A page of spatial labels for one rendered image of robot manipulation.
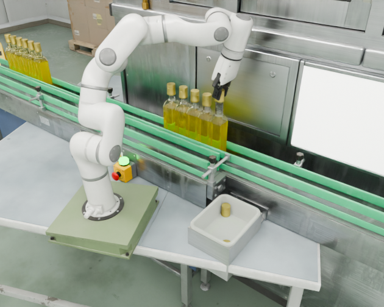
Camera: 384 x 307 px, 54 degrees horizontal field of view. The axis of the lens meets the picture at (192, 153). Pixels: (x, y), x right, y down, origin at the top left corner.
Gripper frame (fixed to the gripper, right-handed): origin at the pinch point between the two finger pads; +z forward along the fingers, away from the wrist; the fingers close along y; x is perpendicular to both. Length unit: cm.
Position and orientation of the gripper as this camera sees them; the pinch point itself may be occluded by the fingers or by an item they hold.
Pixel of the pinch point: (220, 92)
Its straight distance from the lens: 139.3
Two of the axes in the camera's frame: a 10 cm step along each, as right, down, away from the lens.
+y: -6.0, 4.3, -6.7
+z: -2.1, 7.3, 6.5
